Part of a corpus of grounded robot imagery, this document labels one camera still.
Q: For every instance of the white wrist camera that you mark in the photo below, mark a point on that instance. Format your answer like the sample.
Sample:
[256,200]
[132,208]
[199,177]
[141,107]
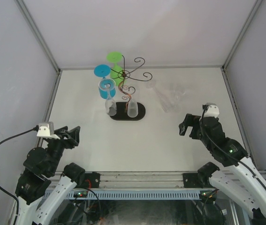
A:
[46,131]
[211,110]

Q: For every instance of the green plastic wine glass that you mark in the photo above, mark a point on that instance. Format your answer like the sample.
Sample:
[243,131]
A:
[116,71]

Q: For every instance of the blue plastic wine glass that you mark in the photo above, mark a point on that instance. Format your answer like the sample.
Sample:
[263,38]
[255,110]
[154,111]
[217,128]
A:
[103,71]

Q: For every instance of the grey slotted cable duct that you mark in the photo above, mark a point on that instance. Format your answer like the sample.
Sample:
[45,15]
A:
[134,195]

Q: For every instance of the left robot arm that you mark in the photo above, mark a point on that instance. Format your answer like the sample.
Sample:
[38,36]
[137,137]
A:
[40,165]

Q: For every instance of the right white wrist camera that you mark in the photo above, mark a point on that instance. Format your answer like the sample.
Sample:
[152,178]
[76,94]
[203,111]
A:
[211,110]

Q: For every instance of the aluminium front rail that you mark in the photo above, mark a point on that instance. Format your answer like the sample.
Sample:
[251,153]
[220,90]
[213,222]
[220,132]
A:
[141,180]

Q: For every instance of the copper wire wine glass rack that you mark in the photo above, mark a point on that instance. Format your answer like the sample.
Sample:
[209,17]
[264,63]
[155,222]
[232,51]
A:
[126,74]

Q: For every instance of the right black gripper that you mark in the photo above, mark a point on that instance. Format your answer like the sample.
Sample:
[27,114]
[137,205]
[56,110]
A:
[189,119]

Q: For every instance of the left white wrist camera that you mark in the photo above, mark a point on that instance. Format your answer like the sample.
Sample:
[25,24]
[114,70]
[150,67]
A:
[46,131]

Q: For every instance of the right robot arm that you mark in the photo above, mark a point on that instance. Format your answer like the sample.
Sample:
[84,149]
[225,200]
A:
[250,195]

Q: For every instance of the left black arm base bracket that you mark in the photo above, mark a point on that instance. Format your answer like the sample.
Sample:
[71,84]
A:
[92,180]

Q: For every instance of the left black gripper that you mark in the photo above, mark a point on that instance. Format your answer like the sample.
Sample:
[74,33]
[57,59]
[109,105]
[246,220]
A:
[73,137]

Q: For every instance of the clear champagne flute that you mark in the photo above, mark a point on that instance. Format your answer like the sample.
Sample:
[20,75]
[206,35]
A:
[109,98]

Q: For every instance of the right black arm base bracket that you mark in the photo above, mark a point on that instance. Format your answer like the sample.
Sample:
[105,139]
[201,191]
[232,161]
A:
[190,180]

